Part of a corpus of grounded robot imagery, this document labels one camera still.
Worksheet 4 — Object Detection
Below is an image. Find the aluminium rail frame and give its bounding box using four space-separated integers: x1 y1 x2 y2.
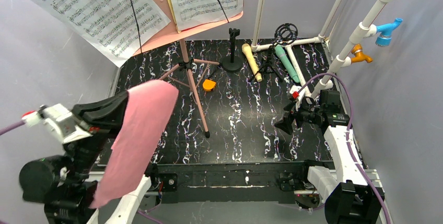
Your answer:
64 66 394 224

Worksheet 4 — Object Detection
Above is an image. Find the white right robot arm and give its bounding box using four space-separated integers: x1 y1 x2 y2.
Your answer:
275 86 384 223

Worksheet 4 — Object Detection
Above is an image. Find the green microphone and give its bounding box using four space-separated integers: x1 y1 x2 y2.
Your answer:
274 45 300 83

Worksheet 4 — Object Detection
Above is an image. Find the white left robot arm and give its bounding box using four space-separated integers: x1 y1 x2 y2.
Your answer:
19 92 129 223

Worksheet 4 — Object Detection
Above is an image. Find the right robot arm base mount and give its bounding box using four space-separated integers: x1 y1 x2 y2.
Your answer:
277 177 321 209

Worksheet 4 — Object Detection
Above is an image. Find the orange pipe fitting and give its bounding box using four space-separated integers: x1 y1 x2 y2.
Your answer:
351 44 373 64

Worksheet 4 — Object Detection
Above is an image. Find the white PVC pipe frame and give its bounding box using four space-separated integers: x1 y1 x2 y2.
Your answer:
250 0 416 100

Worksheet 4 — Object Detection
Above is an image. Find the pink sheet music page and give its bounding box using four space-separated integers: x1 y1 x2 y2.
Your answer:
90 80 179 208

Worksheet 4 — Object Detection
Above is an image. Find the orange tape measure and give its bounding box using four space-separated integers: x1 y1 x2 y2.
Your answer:
202 79 217 92

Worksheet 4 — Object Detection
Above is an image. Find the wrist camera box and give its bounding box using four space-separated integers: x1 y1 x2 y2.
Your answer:
38 103 92 144
288 85 310 111

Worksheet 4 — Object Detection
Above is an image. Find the black microphone stand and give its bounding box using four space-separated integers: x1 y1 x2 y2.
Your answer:
221 28 242 73

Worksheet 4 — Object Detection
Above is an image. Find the small black tripod stand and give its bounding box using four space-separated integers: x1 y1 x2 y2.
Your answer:
248 23 298 82

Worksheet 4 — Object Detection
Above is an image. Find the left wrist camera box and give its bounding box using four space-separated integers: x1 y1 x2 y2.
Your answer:
38 103 92 144

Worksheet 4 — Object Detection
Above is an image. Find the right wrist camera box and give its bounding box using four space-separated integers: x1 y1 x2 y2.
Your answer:
288 85 310 111

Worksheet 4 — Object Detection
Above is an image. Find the cream yellow microphone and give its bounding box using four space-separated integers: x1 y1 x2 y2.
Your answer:
241 43 263 82

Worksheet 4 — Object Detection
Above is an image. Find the blue pipe fitting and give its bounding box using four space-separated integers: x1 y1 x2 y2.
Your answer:
375 18 403 47

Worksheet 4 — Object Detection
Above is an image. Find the pink music stand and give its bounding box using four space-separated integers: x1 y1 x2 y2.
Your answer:
130 0 244 139

